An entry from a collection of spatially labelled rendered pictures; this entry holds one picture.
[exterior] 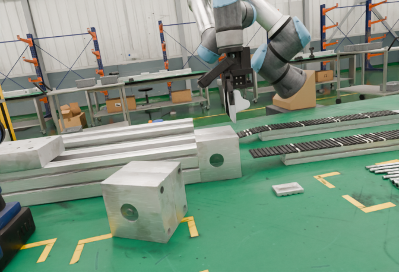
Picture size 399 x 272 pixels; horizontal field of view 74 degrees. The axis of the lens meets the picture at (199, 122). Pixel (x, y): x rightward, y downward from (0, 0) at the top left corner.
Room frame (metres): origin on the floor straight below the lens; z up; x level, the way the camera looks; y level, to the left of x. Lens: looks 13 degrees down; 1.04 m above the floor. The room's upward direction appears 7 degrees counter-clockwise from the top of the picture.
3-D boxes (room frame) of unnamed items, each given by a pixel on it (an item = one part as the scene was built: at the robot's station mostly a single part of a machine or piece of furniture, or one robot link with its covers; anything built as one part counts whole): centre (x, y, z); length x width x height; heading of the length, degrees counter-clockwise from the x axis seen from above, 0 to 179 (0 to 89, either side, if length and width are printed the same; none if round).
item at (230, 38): (0.78, -0.11, 1.08); 0.08 x 0.08 x 0.05
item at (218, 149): (0.59, -0.03, 0.83); 0.12 x 0.09 x 0.10; 2
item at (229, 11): (0.78, -0.11, 1.16); 0.09 x 0.08 x 0.11; 149
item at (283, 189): (0.45, -0.15, 0.78); 0.05 x 0.03 x 0.01; 93
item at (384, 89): (4.04, -2.77, 0.50); 1.03 x 0.55 x 1.01; 14
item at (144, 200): (0.42, 0.10, 0.83); 0.11 x 0.10 x 0.10; 159
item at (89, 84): (3.53, 1.45, 0.50); 1.03 x 0.55 x 1.01; 111
